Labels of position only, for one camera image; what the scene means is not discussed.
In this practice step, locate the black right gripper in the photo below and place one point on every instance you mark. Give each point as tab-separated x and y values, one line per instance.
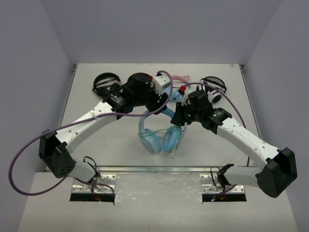
178	119

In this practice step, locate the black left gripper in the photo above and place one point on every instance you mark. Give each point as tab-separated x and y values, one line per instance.
157	103

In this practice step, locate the light blue headphones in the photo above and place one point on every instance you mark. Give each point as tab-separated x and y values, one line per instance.
167	140

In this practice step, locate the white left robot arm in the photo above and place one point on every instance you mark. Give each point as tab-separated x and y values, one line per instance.
56	147

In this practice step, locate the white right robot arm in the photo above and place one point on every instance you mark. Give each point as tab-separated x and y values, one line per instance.
275	168

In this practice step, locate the pink blue cat-ear headphones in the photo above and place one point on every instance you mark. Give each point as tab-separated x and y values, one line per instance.
175	94

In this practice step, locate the red black headphones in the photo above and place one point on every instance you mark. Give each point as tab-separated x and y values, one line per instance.
139	77

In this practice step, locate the white black headphones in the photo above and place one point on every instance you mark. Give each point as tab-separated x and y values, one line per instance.
214	87

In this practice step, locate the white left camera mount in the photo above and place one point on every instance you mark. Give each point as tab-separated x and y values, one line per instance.
160	83

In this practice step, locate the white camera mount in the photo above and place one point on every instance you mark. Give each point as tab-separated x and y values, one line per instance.
185	92
160	83

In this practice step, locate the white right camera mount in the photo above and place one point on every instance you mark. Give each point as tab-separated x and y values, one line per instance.
185	92

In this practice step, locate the aluminium table rail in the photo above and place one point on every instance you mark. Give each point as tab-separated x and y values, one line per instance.
154	169

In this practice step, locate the right metal mounting bracket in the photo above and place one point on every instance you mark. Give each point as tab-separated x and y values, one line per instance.
210	185

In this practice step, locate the metal mounting bracket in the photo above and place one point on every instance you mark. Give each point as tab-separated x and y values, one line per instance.
105	184
210	185

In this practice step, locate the left metal mounting bracket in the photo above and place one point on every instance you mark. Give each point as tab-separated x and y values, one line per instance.
105	184

